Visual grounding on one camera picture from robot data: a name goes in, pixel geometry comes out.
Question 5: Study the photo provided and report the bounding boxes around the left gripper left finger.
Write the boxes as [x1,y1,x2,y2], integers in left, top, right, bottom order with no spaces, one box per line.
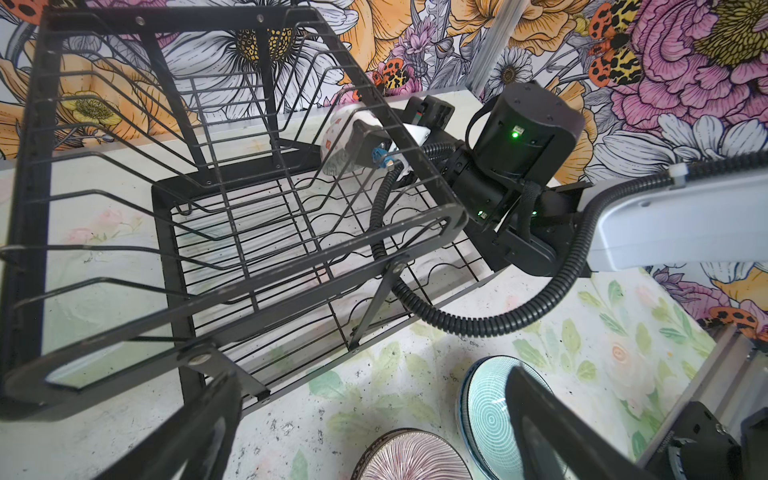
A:
[98,373,242,479]

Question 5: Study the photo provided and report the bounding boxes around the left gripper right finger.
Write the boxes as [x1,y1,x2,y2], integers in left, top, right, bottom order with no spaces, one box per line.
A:
[505,367,653,479]

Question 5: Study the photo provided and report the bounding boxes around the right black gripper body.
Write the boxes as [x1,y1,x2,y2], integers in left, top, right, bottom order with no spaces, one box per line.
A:
[344,95,462,180]

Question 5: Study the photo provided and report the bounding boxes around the teal concentric pattern bowl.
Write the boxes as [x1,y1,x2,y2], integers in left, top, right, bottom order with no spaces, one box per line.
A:
[457,355,547,479]

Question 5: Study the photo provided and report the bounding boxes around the pink striped bowl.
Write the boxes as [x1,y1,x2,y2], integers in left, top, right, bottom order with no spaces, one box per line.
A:
[351,428,472,479]

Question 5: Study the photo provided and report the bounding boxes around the green geometric pattern bowl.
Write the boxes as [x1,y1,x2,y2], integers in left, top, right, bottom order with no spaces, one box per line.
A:
[320,104,389,177]

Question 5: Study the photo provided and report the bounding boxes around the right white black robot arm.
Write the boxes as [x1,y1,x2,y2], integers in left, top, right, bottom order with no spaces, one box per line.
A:
[403,83,767,277]

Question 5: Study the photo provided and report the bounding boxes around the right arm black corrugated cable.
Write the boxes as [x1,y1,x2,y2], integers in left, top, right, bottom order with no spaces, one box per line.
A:
[368,142,768,338]

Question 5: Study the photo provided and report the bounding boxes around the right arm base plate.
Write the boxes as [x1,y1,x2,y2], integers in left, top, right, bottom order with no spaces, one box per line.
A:
[645,401,767,480]

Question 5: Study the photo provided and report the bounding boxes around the aluminium front rail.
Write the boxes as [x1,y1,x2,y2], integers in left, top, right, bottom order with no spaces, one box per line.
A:
[636,325,767,467]

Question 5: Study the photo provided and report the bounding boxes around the black wire dish rack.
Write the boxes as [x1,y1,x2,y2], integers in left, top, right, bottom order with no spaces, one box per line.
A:
[1,1,492,421]

